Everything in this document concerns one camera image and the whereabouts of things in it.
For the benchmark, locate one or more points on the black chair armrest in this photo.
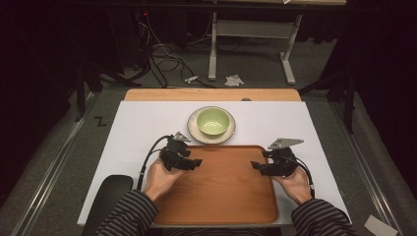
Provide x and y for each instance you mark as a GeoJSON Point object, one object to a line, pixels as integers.
{"type": "Point", "coordinates": [108, 193]}

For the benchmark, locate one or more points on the beige plate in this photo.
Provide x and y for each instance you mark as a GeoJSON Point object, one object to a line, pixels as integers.
{"type": "Point", "coordinates": [196, 134]}

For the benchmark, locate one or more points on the crumpled white paper scrap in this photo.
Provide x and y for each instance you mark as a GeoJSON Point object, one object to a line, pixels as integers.
{"type": "Point", "coordinates": [234, 80]}

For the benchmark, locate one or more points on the wooden table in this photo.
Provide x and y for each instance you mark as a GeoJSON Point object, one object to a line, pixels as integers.
{"type": "Point", "coordinates": [164, 95]}

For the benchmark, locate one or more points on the green bowl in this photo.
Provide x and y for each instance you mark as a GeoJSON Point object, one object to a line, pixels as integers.
{"type": "Point", "coordinates": [213, 121]}

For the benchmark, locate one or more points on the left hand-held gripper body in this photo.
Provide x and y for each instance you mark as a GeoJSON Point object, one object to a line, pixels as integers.
{"type": "Point", "coordinates": [172, 154]}

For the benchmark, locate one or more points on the small white paper scrap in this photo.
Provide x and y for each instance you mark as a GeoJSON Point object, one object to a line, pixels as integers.
{"type": "Point", "coordinates": [191, 79]}

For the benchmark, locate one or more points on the flat white paper sheet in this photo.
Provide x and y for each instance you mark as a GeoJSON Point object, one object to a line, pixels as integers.
{"type": "Point", "coordinates": [380, 226]}

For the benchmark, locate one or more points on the wooden tray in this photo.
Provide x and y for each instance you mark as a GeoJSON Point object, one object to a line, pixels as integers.
{"type": "Point", "coordinates": [223, 190]}

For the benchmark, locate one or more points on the person's right hand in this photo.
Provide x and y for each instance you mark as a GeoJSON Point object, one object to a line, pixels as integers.
{"type": "Point", "coordinates": [295, 185]}

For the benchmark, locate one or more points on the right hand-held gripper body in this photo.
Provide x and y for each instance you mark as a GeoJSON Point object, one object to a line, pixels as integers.
{"type": "Point", "coordinates": [282, 160]}

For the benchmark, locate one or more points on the white desk frame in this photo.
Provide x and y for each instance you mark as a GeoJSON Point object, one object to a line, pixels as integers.
{"type": "Point", "coordinates": [213, 49]}

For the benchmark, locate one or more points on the white table mat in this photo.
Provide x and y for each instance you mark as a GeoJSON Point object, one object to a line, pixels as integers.
{"type": "Point", "coordinates": [131, 131]}

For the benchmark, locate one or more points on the black stand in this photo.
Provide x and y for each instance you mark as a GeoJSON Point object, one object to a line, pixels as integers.
{"type": "Point", "coordinates": [350, 98]}
{"type": "Point", "coordinates": [80, 91]}

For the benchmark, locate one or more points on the metal floor rail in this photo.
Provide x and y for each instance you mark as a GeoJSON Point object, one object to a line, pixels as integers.
{"type": "Point", "coordinates": [52, 177]}
{"type": "Point", "coordinates": [367, 164]}

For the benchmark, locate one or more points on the person's left hand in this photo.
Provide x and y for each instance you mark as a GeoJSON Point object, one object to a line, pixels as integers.
{"type": "Point", "coordinates": [160, 180]}

